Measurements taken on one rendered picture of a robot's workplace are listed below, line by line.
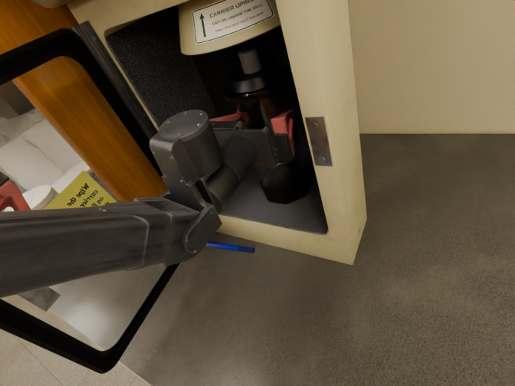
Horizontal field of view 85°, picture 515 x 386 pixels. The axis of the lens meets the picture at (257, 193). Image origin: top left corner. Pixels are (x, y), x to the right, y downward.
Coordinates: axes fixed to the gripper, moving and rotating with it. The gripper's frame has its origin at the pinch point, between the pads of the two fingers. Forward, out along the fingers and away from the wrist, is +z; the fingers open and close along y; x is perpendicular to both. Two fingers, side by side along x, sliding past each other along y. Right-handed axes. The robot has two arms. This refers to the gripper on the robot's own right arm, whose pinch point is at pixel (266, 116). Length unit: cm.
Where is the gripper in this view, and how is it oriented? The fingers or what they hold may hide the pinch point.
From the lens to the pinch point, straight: 48.8
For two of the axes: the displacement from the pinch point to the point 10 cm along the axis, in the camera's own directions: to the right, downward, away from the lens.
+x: 2.9, 7.1, 6.5
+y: -8.5, -1.2, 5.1
